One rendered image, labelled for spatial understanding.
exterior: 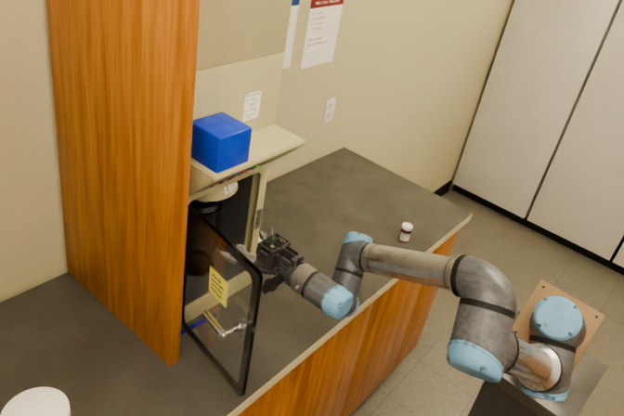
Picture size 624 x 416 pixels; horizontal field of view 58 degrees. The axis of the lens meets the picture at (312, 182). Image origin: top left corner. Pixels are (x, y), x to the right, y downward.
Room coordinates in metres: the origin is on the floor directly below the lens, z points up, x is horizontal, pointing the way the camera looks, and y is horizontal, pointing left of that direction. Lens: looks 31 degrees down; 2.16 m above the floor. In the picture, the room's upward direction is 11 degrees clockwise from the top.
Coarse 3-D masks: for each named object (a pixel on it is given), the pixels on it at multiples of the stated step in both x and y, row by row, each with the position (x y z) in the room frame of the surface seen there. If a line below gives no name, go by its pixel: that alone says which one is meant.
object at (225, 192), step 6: (228, 186) 1.28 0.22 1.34; (234, 186) 1.30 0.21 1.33; (210, 192) 1.24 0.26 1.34; (216, 192) 1.25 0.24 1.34; (222, 192) 1.26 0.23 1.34; (228, 192) 1.27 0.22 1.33; (234, 192) 1.29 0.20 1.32; (198, 198) 1.23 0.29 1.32; (204, 198) 1.23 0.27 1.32; (210, 198) 1.24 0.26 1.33; (216, 198) 1.24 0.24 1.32; (222, 198) 1.25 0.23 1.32
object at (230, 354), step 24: (192, 216) 1.08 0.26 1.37; (192, 240) 1.07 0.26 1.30; (216, 240) 1.01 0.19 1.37; (192, 264) 1.07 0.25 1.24; (216, 264) 1.00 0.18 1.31; (240, 264) 0.94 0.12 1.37; (192, 288) 1.06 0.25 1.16; (240, 288) 0.93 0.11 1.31; (192, 312) 1.06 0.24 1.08; (216, 312) 0.99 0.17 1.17; (240, 312) 0.93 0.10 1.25; (192, 336) 1.05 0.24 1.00; (216, 336) 0.98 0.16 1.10; (240, 336) 0.92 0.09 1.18; (216, 360) 0.97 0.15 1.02; (240, 360) 0.91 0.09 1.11; (240, 384) 0.90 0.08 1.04
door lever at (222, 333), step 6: (204, 312) 0.94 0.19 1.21; (204, 318) 0.93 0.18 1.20; (210, 318) 0.93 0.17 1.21; (210, 324) 0.92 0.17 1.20; (216, 324) 0.91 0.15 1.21; (216, 330) 0.90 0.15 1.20; (222, 330) 0.90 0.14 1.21; (228, 330) 0.91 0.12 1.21; (234, 330) 0.91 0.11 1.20; (240, 330) 0.92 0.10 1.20; (222, 336) 0.89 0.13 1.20
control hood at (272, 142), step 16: (272, 128) 1.34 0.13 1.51; (256, 144) 1.24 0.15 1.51; (272, 144) 1.25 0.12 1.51; (288, 144) 1.27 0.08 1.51; (304, 144) 1.31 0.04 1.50; (192, 160) 1.10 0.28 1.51; (256, 160) 1.16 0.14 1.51; (272, 160) 1.30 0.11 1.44; (192, 176) 1.09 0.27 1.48; (208, 176) 1.06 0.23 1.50; (224, 176) 1.07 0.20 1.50; (192, 192) 1.09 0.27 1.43
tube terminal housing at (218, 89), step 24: (216, 72) 1.19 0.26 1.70; (240, 72) 1.25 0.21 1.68; (264, 72) 1.32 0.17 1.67; (216, 96) 1.19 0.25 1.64; (240, 96) 1.26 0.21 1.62; (264, 96) 1.33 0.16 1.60; (240, 120) 1.26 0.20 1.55; (264, 120) 1.34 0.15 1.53; (264, 168) 1.36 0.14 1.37; (264, 192) 1.37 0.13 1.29
